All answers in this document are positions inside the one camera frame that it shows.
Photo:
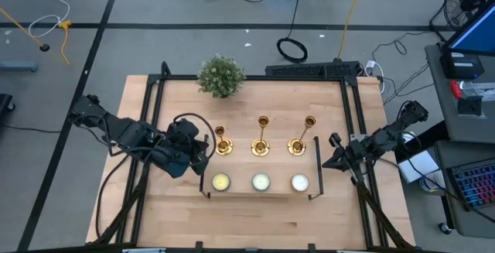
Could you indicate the wooden shelf riser black legs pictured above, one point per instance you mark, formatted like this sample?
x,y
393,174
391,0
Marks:
x,y
270,168

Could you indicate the black wheeled base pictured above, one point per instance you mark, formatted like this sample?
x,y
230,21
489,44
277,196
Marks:
x,y
4,104

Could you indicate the black mini computer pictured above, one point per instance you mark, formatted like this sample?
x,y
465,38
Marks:
x,y
462,67

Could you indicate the yellow candle tin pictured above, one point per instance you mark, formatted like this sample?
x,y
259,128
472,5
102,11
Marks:
x,y
220,182

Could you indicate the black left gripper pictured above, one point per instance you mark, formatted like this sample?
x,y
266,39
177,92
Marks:
x,y
183,135

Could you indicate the yellow pole black foot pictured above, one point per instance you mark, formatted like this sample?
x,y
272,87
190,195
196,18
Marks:
x,y
44,47

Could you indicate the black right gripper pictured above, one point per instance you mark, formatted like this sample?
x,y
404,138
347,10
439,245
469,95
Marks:
x,y
354,152

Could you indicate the teal patterned candle tin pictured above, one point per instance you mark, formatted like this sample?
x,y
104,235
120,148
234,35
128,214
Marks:
x,y
261,182

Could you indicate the backlit computer keyboard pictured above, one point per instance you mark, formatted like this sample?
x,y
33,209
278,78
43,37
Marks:
x,y
477,185

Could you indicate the computer monitor blue screen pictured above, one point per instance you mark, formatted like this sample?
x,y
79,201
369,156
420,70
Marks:
x,y
479,32

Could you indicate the grey rolling desk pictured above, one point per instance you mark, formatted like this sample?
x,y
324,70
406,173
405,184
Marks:
x,y
464,224

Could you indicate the white tealight candle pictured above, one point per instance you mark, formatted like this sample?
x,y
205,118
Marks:
x,y
300,183

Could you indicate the black floor fan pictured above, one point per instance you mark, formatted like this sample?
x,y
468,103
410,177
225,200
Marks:
x,y
470,1

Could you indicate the artificial plant in black pot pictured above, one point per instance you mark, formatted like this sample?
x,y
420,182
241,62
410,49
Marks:
x,y
221,77

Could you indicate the black metal rig frame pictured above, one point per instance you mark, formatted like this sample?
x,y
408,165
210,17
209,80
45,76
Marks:
x,y
174,77

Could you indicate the white power adapter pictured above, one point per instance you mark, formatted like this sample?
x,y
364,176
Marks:
x,y
370,65

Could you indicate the short gold candlestick holder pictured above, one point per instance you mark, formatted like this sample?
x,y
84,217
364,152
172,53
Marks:
x,y
224,146

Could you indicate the clear plastic bag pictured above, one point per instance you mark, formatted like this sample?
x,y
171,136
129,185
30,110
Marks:
x,y
481,89

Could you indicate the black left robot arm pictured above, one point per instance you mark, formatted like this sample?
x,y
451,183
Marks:
x,y
123,133

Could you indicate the small black box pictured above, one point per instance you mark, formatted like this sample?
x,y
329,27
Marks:
x,y
470,107

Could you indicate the tall gold candlestick holder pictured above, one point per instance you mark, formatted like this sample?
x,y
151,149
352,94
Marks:
x,y
260,148
296,147

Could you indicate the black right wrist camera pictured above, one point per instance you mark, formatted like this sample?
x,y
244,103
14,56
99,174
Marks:
x,y
335,139

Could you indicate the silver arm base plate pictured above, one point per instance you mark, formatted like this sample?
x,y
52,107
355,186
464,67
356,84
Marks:
x,y
356,137

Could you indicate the white box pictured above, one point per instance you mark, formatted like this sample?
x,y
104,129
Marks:
x,y
419,166

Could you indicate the silver metal bar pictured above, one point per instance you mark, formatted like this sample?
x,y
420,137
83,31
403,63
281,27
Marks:
x,y
143,250

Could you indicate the grey stand base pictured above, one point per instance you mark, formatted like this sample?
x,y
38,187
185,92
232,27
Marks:
x,y
19,67

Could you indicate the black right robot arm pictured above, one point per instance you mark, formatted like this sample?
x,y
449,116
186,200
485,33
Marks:
x,y
390,135

